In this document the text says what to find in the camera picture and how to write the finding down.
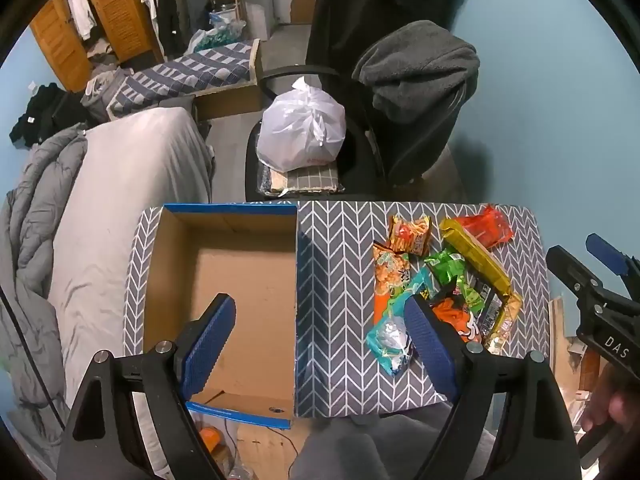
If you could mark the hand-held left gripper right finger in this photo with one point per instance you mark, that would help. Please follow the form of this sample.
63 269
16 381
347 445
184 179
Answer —
430 350

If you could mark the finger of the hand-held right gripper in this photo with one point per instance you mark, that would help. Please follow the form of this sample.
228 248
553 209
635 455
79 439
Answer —
570 270
607 252

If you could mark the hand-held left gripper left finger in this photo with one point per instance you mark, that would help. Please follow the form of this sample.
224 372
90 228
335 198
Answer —
210 345

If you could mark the green snack packet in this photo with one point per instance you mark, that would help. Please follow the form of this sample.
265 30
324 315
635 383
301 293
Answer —
452 272

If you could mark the cardboard box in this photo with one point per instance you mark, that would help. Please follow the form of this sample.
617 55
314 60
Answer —
240 270

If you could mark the orange rice cracker bag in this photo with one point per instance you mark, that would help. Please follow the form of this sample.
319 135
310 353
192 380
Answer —
390 275

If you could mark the person's right hand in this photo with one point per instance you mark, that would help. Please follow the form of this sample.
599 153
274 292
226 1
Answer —
607 400

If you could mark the black snack packet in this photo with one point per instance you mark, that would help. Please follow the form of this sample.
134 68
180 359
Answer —
492 310

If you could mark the red snack packet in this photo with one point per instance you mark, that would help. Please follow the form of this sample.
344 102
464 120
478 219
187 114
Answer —
487 227

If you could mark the long yellow snack packet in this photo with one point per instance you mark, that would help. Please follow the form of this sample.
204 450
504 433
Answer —
477 260

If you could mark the small orange snack packet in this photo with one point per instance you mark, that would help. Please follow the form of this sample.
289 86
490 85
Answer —
411 235

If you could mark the flat cardboard sheet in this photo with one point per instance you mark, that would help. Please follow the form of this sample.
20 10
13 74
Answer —
265 452

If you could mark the person's grey pants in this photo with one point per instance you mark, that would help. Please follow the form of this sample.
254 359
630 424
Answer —
350 450

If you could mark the grey chevron tablecloth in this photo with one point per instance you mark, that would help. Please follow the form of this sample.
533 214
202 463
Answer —
335 260

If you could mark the bed with grey sheet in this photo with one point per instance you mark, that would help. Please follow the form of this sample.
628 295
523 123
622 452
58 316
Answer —
130 200

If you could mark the grey grid seat cushion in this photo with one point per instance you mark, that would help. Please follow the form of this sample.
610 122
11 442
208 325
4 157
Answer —
310 180

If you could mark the black office chair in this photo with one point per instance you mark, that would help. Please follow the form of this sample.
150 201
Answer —
357 160

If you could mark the grey comforter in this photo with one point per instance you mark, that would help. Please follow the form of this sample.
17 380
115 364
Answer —
30 240

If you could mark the white plastic bag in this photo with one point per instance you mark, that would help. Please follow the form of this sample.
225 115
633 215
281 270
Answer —
300 125

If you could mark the grey fleece jacket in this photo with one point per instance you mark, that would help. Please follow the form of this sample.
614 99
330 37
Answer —
415 85

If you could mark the wooden bench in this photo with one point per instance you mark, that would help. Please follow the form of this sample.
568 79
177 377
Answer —
230 97

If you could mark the blue patterned bench cushion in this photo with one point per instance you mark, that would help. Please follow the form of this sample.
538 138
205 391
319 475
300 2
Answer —
190 72

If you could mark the grey clothes pile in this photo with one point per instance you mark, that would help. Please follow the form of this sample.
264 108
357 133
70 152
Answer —
100 90

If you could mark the black clothes pile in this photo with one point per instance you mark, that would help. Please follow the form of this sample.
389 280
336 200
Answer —
45 110

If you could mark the plastic bag with green contents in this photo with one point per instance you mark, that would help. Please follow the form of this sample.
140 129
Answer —
217 35

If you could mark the dark hanging clothes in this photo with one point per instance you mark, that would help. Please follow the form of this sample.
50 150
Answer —
175 10

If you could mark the wooden wardrobe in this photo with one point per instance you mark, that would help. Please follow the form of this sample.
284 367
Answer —
120 10

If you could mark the white hanging shirt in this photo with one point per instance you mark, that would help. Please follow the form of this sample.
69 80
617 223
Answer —
80 5

